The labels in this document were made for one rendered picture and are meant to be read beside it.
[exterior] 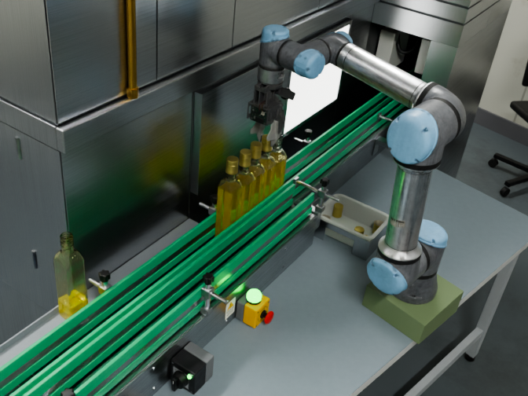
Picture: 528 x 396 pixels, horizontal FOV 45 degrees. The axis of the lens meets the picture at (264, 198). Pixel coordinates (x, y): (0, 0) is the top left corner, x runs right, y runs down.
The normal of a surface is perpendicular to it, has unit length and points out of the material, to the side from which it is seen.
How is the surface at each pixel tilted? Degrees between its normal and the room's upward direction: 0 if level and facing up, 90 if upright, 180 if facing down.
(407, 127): 85
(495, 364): 0
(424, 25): 90
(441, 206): 0
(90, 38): 90
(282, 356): 0
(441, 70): 90
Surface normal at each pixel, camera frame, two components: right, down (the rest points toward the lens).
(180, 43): 0.82, 0.39
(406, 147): -0.69, 0.29
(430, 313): 0.08, -0.79
